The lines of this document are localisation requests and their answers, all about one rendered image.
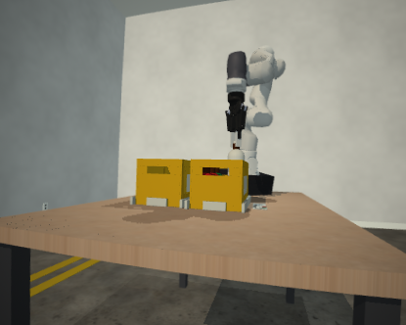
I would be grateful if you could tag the yellow divided crate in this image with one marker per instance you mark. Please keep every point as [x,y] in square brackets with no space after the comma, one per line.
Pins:
[214,188]
[162,178]

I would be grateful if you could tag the white bottle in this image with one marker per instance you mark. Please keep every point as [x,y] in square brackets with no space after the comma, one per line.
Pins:
[236,153]

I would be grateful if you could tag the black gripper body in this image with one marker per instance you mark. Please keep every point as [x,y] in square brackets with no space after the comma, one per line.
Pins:
[236,98]

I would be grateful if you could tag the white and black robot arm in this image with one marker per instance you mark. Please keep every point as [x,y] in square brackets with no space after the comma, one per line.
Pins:
[259,73]

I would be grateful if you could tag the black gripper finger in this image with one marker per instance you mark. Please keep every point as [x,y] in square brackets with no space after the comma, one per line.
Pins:
[240,124]
[231,123]

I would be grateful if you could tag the white paper pick list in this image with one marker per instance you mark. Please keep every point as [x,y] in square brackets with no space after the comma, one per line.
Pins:
[259,206]

